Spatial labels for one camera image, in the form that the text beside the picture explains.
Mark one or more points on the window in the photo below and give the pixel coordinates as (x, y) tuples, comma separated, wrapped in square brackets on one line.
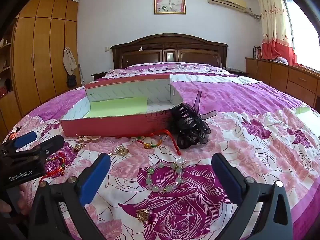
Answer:
[(305, 35)]

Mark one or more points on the wooden wardrobe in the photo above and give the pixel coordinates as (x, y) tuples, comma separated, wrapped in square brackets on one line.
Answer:
[(42, 55)]

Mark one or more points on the pearl gold brooch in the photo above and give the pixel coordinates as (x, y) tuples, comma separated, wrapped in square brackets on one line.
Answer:
[(121, 150)]

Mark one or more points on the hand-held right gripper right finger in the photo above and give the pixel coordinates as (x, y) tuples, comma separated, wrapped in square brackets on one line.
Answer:
[(228, 177)]

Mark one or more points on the framed wedding photo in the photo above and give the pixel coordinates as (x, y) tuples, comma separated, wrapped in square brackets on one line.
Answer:
[(170, 1)]

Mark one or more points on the person's left hand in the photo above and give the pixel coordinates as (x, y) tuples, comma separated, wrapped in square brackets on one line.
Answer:
[(23, 201)]

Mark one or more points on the green paper sheet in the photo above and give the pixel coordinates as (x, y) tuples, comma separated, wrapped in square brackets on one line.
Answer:
[(117, 107)]

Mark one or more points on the black ribbon hair claw clip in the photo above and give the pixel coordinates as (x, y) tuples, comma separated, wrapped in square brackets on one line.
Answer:
[(190, 127)]

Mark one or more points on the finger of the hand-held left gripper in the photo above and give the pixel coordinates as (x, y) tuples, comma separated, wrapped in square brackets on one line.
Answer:
[(25, 140), (51, 145)]

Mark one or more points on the wall switch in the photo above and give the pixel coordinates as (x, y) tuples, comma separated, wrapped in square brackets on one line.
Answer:
[(107, 49)]

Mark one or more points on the dark wooden nightstand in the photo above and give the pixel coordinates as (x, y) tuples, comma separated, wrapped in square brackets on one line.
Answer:
[(235, 71), (98, 75)]

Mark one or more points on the pink floral bed blanket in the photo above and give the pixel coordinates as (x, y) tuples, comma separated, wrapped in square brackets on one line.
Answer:
[(250, 100)]

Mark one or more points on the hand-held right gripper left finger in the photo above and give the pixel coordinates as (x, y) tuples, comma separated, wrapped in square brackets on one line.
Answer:
[(96, 180)]

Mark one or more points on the low wooden cabinet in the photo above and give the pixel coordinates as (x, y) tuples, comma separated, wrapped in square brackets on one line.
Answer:
[(287, 77)]

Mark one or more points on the row of books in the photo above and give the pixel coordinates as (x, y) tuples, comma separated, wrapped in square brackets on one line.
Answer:
[(258, 53)]

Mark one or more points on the dark hanging bag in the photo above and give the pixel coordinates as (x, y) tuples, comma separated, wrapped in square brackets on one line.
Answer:
[(71, 82)]

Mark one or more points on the gold pink hair clip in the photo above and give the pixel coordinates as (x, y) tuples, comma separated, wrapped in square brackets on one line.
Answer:
[(87, 138)]

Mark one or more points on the red cardboard box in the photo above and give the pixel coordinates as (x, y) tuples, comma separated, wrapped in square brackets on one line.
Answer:
[(112, 126)]

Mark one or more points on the small gold pearl ornament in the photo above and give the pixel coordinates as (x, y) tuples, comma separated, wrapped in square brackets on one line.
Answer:
[(79, 147)]

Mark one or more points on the cream and red curtain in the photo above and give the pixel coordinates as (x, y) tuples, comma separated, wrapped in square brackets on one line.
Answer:
[(273, 30)]

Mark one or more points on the round gold brooch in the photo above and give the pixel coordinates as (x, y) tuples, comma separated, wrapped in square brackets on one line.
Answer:
[(142, 215)]

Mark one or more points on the dark wooden headboard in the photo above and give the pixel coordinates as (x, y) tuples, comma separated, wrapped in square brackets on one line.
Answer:
[(150, 53)]

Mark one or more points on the wall air conditioner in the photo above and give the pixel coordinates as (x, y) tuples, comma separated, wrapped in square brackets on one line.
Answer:
[(225, 0)]

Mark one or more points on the beige hanging cloth bag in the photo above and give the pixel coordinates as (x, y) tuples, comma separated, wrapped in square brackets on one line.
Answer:
[(69, 61)]

